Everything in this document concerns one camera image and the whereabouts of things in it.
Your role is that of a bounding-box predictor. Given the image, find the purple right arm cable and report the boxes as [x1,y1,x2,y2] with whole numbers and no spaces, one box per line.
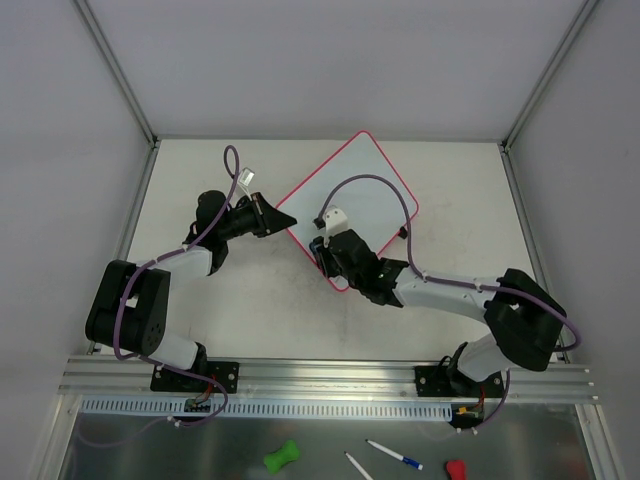
[321,174,584,351]

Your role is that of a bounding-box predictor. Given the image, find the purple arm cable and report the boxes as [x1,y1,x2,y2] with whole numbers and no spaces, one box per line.
[321,174,584,351]
[113,144,240,362]

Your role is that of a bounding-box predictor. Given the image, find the white marker red tip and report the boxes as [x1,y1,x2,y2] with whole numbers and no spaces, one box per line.
[344,451,373,480]

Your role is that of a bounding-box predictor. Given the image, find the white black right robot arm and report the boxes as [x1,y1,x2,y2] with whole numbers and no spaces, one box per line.
[310,230,566,396]

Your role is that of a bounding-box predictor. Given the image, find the blue whiteboard eraser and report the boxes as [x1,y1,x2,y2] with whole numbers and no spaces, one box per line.
[309,237,324,259]

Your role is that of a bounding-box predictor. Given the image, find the pink framed whiteboard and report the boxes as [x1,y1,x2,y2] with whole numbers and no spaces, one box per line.
[277,131,420,258]

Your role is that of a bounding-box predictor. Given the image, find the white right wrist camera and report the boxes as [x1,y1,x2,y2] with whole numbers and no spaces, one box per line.
[313,205,349,247]

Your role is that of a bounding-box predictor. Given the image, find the red toy piece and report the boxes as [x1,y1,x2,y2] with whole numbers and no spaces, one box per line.
[445,459,467,480]

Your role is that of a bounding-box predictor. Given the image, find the white marker blue cap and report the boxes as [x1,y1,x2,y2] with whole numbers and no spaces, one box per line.
[365,439,424,471]

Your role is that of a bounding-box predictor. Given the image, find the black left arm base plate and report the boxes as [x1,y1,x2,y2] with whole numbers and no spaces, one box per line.
[150,360,240,394]

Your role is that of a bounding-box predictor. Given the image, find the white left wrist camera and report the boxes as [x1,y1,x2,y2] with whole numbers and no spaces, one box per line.
[237,167,255,197]

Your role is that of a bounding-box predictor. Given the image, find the white slotted cable duct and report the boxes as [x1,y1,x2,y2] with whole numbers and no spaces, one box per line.
[80,396,453,422]

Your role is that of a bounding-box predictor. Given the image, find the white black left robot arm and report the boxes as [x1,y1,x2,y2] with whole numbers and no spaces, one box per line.
[85,190,297,390]

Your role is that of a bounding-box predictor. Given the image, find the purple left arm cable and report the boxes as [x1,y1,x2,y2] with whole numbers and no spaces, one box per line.
[113,144,240,362]

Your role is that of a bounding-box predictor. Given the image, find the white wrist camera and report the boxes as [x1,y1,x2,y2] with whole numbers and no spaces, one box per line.
[313,205,349,247]
[237,167,255,197]

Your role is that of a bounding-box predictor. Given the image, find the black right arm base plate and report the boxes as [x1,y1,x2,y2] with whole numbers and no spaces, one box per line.
[413,364,505,399]

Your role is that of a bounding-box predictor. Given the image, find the green bone shaped toy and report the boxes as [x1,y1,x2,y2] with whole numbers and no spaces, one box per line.
[263,440,301,475]

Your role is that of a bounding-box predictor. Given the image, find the aluminium mounting rail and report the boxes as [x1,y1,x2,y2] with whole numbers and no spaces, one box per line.
[57,355,601,405]

